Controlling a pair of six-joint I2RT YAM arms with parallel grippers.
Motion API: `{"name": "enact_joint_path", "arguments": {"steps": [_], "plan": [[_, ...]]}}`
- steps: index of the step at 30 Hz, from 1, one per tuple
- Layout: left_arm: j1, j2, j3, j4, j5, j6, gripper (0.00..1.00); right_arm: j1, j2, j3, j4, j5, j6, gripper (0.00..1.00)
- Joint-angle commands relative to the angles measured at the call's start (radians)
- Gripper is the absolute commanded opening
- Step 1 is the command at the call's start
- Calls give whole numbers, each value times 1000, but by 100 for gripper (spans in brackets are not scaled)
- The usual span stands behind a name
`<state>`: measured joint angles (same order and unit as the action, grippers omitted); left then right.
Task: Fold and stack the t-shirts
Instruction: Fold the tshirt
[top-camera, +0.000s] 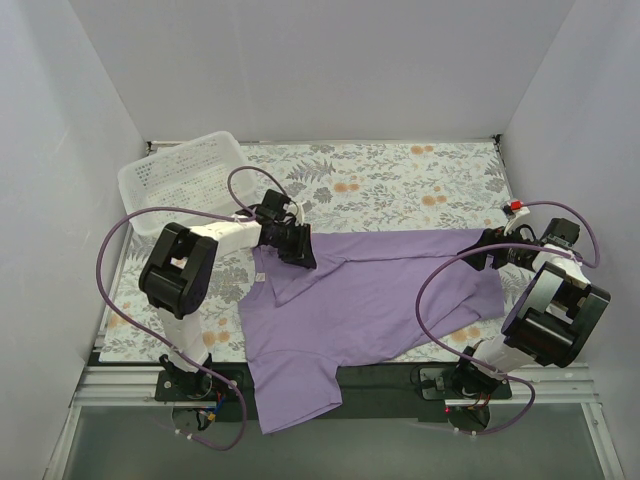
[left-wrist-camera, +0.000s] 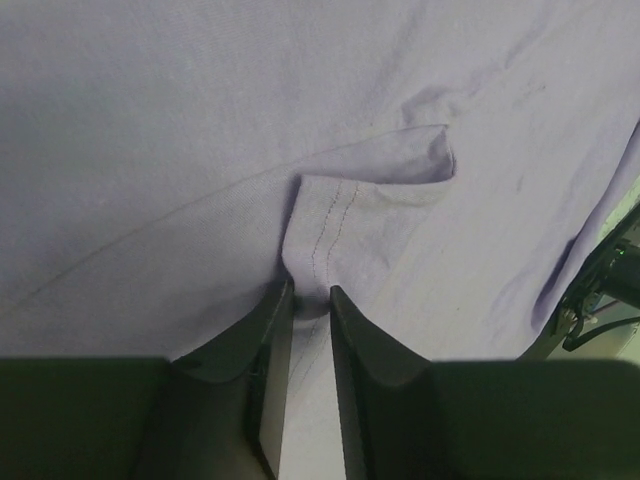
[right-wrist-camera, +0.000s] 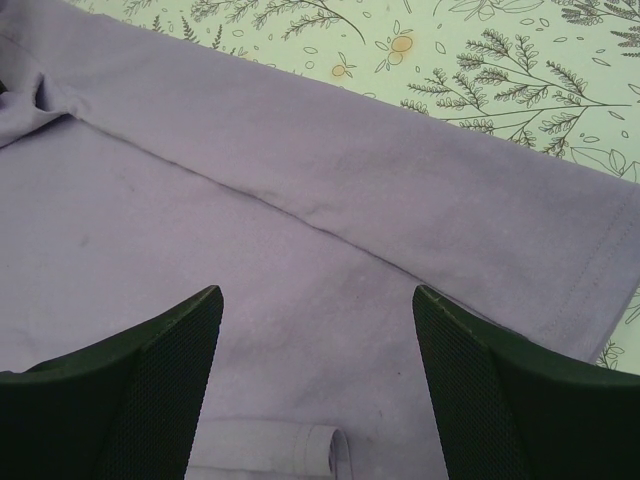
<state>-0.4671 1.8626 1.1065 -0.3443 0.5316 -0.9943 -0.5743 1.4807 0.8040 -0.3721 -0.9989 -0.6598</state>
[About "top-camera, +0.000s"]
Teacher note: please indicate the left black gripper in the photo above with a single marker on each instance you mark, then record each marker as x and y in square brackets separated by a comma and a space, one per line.
[300, 245]

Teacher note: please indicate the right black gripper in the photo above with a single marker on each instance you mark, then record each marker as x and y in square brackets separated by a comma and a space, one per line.
[491, 247]

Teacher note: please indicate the purple t-shirt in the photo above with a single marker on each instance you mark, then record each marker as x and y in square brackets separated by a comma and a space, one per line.
[372, 297]

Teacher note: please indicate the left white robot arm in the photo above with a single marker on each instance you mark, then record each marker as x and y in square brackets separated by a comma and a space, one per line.
[178, 271]

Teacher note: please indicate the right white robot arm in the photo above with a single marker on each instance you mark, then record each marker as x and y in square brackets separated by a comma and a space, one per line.
[548, 325]

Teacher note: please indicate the floral table mat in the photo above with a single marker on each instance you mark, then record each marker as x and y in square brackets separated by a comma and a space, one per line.
[343, 188]

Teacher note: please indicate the white plastic basket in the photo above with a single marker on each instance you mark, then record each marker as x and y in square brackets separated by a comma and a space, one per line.
[192, 176]

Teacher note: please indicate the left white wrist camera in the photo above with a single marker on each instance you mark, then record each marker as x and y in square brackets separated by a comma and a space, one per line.
[294, 214]

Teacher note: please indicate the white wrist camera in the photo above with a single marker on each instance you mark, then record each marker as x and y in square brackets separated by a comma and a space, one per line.
[294, 214]
[516, 213]

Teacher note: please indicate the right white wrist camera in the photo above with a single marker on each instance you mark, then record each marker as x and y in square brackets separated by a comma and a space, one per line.
[516, 213]

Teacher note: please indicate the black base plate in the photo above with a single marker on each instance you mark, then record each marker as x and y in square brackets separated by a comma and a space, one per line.
[393, 390]

